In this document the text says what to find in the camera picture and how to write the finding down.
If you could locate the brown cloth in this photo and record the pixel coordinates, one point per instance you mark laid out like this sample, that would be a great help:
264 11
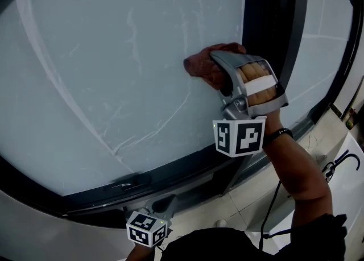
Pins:
204 66

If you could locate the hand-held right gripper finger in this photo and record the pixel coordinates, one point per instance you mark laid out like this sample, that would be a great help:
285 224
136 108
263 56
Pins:
227 58
227 100

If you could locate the person's right white shoe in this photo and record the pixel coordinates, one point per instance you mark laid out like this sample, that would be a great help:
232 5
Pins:
221 223

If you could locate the dark framed glass window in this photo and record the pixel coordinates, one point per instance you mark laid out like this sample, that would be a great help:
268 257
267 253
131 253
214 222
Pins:
264 12

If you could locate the tall frosted fixed pane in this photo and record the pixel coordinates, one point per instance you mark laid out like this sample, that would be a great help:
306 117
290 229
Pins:
321 12

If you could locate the black wristband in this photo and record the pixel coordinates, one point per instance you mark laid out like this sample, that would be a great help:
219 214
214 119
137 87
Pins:
284 132

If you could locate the person's black clothing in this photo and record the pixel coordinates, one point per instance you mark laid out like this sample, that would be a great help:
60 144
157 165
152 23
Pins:
213 245

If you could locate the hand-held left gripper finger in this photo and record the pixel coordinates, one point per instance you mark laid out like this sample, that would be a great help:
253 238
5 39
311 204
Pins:
174 207
151 205

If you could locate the person's right forearm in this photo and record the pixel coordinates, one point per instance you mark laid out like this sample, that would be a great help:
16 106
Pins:
298 169

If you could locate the person's left forearm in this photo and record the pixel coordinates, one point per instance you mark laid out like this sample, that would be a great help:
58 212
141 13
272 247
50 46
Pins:
142 254

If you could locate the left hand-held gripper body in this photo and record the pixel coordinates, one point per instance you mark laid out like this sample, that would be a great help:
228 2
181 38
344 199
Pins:
142 231

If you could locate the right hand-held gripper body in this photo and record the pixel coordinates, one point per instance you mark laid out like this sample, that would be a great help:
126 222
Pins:
250 140

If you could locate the person's right hand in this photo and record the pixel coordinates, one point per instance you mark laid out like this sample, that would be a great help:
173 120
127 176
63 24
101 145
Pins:
250 71

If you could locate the frosted glass window pane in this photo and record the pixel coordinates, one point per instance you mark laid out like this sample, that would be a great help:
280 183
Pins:
99 69

